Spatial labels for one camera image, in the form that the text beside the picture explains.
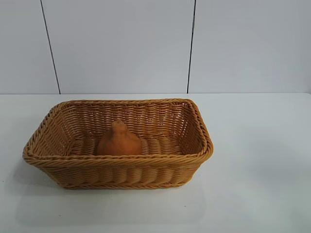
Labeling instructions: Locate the orange-brown bread bun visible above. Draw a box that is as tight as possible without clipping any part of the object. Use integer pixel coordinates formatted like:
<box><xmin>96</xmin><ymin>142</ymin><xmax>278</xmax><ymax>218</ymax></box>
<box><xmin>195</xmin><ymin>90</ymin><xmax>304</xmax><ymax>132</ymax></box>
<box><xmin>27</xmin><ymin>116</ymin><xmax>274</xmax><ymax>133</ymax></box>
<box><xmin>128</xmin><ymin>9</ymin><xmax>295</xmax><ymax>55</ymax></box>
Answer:
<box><xmin>97</xmin><ymin>119</ymin><xmax>143</xmax><ymax>156</ymax></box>

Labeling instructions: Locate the woven wicker basket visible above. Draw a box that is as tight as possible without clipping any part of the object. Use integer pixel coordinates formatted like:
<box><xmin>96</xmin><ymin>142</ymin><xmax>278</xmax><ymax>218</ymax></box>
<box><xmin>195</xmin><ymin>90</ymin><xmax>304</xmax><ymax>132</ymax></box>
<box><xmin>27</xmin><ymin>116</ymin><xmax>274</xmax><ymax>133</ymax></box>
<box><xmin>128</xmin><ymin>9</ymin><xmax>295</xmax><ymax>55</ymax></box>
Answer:
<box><xmin>22</xmin><ymin>98</ymin><xmax>214</xmax><ymax>190</ymax></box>

